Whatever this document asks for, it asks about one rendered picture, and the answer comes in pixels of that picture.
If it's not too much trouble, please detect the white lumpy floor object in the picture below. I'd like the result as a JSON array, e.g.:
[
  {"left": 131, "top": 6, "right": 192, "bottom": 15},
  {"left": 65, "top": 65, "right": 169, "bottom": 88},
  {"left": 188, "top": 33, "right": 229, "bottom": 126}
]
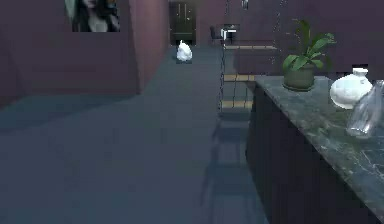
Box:
[{"left": 175, "top": 39, "right": 194, "bottom": 63}]

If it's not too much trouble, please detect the wire frame wooden shelf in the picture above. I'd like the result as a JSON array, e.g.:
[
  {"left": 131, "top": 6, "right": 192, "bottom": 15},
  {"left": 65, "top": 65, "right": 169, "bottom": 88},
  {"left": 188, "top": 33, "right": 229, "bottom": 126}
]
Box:
[{"left": 218, "top": 44, "right": 278, "bottom": 114}]

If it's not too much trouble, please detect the framed portrait wall picture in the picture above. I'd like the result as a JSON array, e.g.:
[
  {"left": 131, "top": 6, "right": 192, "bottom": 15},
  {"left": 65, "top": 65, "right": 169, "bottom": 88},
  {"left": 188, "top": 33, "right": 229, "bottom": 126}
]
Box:
[{"left": 64, "top": 0, "right": 121, "bottom": 33}]

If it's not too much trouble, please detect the dark chair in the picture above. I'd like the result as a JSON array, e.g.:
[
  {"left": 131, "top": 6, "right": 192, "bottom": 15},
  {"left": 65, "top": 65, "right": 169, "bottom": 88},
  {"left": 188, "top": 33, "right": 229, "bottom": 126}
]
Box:
[{"left": 209, "top": 25, "right": 224, "bottom": 46}]

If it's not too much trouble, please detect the green potted house plant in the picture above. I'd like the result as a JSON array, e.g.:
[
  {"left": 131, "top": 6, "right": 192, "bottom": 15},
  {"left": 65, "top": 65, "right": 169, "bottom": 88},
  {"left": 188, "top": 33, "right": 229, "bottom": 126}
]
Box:
[{"left": 282, "top": 18, "right": 337, "bottom": 92}]

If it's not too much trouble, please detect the dark marble top counter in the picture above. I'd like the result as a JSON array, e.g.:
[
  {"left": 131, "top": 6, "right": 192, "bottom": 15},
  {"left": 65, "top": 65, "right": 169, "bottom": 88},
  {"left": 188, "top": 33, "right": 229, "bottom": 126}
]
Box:
[{"left": 245, "top": 75, "right": 384, "bottom": 224}]

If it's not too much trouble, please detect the dark desk with white object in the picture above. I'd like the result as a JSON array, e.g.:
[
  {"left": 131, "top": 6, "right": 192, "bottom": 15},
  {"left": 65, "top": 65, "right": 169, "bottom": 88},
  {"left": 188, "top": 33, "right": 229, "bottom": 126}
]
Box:
[{"left": 220, "top": 23, "right": 241, "bottom": 46}]

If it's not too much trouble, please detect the white round vase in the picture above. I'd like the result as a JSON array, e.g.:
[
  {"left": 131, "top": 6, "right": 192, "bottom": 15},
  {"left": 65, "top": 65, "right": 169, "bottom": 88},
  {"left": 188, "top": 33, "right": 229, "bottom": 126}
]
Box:
[{"left": 329, "top": 67, "right": 374, "bottom": 110}]

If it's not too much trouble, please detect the clear glass bottle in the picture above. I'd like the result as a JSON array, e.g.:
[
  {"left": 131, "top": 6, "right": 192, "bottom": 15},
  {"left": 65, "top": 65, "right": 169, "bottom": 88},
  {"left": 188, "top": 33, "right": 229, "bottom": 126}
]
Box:
[{"left": 345, "top": 79, "right": 384, "bottom": 138}]

